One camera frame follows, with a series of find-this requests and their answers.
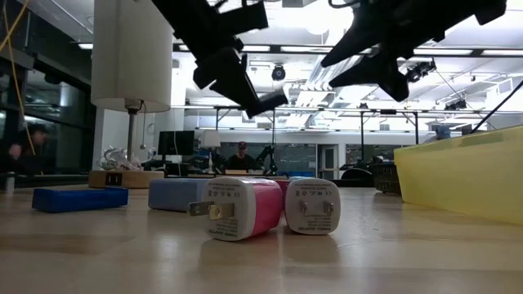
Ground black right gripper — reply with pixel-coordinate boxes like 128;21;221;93
320;0;450;103

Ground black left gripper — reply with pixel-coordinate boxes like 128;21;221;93
153;0;289;119

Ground periwinkle blue block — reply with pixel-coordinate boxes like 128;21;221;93
148;178;212;212

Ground purple white power adapter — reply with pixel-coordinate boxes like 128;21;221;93
284;177;342;237

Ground dark blue box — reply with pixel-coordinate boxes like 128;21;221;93
31;186;130;214

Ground black office chair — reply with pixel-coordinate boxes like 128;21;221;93
340;167;373;188

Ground black ceiling spotlight cluster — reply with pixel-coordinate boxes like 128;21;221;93
405;60;437;85

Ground small white shade lamp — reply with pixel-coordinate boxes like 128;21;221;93
199;129;222;175

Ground person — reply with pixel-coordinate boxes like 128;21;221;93
0;124;48;176
225;140;257;172
424;125;453;144

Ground black computer monitor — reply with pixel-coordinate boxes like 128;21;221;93
157;130;196;157

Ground pink white power adapter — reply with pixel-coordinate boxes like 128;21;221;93
187;176;284;243

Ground white shade wooden base lamp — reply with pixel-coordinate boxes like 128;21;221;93
87;0;173;189

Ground crumpled clear plastic wrap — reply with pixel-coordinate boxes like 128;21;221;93
97;146;142;172

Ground yellow translucent plastic tray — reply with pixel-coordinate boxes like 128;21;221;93
394;126;523;227

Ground black metal frame rig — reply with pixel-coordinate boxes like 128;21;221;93
212;105;277;164
359;108;421;160

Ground black ceiling dome camera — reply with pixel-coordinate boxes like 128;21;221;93
270;63;287;82

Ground black ceiling light rail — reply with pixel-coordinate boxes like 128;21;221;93
172;42;523;57

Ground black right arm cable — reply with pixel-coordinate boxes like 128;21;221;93
469;79;523;135

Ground yellow hanging cable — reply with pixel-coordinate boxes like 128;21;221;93
0;0;37;157

